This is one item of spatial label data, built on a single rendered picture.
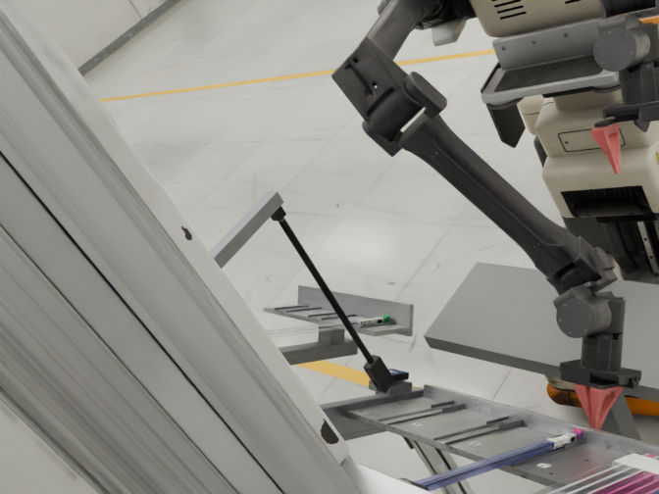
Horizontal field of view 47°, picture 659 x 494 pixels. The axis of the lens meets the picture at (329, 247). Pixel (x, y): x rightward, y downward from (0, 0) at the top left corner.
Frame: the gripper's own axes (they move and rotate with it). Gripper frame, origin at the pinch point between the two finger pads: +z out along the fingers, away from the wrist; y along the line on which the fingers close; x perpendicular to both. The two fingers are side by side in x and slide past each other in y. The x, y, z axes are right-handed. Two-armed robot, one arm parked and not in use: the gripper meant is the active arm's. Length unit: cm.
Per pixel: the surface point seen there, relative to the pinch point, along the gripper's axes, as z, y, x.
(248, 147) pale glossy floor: -66, -321, 172
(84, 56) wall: -187, -773, 274
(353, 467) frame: -17, 28, -81
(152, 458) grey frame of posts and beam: -25, 42, -101
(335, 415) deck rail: 2.0, -30.8, -24.9
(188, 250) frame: -28, 27, -91
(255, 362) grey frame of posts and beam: -27, 42, -98
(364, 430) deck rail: 5.6, -30.9, -18.0
